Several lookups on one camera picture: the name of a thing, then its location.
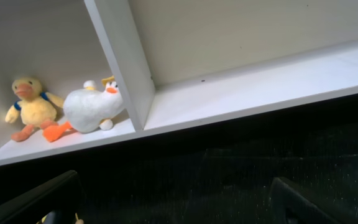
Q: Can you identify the white plush duck yellow hat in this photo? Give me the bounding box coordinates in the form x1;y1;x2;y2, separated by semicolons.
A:
42;75;125;143

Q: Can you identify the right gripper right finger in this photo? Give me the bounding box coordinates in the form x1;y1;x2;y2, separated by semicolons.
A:
268;177;352;224

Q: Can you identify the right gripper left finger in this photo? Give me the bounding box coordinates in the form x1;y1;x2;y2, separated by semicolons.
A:
0;169;85;224

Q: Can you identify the yellow rattle drum toy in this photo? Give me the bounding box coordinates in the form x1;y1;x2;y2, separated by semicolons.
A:
37;212;85;224

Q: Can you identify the white shelf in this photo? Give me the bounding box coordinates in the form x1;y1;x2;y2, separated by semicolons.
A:
0;0;358;170

